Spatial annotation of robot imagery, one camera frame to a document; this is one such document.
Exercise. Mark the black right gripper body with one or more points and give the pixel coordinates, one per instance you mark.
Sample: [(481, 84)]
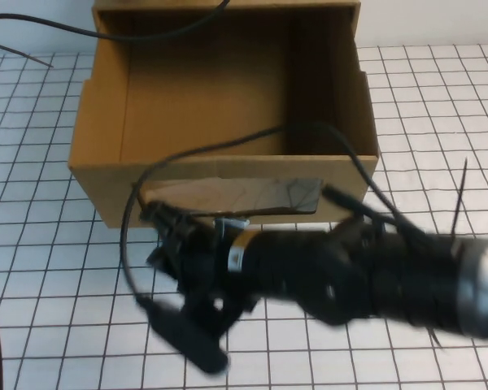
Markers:
[(199, 256)]

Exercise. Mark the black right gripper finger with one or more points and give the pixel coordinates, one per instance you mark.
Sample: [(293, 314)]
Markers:
[(162, 213), (162, 262)]

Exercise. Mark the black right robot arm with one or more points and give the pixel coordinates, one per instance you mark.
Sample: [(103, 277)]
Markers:
[(349, 276)]

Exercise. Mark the white grid tablecloth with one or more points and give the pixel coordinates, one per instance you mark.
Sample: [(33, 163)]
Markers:
[(65, 308)]

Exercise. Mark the black zip tie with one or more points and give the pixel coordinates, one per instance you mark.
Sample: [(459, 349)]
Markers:
[(460, 195)]

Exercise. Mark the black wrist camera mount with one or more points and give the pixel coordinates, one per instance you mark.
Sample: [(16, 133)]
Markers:
[(219, 304)]

